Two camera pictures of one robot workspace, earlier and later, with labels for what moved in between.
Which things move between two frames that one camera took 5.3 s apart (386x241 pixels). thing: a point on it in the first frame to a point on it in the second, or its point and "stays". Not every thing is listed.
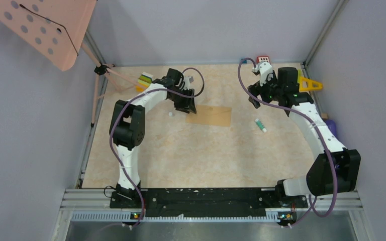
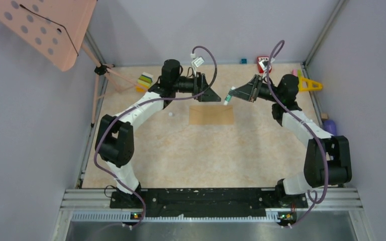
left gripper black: [187, 106] to [209, 95]
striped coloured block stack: [143, 82] stays
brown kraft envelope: [210, 115] stays
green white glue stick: [261, 125] to [228, 97]
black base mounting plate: [203, 202] stays
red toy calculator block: [260, 59] stays
